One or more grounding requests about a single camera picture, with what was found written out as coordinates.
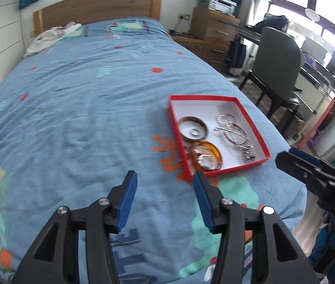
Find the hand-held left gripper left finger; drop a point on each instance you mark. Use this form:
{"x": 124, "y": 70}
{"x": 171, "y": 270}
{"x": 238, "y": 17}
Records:
{"x": 127, "y": 201}

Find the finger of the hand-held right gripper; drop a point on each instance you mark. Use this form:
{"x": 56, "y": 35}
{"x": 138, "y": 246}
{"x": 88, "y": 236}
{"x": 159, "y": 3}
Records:
{"x": 289, "y": 162}
{"x": 303, "y": 156}

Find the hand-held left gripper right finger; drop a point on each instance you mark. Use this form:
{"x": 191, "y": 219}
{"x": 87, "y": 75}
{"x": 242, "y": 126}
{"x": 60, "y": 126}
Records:
{"x": 203, "y": 201}

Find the amber bangle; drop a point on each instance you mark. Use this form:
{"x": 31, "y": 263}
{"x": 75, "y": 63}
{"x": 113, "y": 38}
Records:
{"x": 212, "y": 146}

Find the dark brown bangle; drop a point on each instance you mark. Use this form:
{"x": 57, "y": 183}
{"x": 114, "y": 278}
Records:
{"x": 191, "y": 118}

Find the red cardboard box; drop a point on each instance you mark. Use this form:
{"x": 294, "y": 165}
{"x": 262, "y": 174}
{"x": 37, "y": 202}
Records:
{"x": 203, "y": 108}

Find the sparkly silver jewelry piece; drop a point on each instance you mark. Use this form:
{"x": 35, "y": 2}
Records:
{"x": 205, "y": 159}

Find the person's right hand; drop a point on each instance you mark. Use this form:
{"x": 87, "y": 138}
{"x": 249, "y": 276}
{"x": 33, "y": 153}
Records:
{"x": 320, "y": 242}

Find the silver charm jewellery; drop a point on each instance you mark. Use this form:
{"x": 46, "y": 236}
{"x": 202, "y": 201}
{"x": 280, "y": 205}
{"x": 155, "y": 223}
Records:
{"x": 249, "y": 156}

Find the grey desk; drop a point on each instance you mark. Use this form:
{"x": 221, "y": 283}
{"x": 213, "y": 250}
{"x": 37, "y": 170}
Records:
{"x": 315, "y": 75}

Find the grey chair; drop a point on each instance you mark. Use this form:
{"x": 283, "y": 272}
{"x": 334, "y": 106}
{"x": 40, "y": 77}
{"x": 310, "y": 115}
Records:
{"x": 277, "y": 59}

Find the blue printed blanket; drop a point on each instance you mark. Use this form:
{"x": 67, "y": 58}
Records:
{"x": 81, "y": 109}

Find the dark hanging bag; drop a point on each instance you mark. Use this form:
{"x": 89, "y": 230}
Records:
{"x": 235, "y": 56}

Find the low wooden cabinet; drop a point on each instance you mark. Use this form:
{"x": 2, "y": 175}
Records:
{"x": 212, "y": 53}

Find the black backpack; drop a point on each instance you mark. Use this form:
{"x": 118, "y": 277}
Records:
{"x": 274, "y": 22}

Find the white round lamp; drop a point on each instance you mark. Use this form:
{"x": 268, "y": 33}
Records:
{"x": 312, "y": 14}

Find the tall wooden drawer cabinet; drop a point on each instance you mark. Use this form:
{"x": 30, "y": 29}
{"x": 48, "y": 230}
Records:
{"x": 212, "y": 23}

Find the white printer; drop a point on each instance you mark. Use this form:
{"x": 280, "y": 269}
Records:
{"x": 220, "y": 4}

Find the white garment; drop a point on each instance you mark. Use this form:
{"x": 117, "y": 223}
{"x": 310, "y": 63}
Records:
{"x": 46, "y": 40}

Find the wooden headboard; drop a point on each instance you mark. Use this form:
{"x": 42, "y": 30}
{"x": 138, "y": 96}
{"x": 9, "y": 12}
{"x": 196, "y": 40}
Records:
{"x": 96, "y": 6}

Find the wall outlet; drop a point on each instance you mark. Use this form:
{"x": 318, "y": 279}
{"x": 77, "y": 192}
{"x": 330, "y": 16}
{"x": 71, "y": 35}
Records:
{"x": 184, "y": 16}

